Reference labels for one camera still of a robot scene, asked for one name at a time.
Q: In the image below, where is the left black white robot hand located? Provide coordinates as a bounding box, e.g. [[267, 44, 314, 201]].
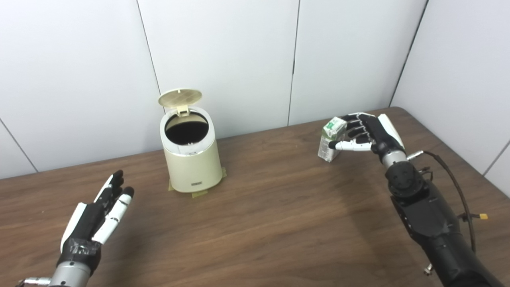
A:
[[58, 170, 135, 276]]

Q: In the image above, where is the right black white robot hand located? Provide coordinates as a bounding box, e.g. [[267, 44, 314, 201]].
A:
[[329, 113, 406, 158]]

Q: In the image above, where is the white green milk carton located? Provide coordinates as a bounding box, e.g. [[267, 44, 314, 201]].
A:
[[318, 117, 347, 163]]

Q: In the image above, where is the round cream bin lid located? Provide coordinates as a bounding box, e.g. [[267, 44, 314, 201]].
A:
[[158, 88, 202, 117]]

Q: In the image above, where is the cream-colored cylindrical bin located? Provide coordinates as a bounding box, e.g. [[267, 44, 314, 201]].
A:
[[160, 108, 224, 194]]

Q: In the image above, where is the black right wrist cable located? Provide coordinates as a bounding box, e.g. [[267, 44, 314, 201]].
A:
[[406, 149, 489, 275]]

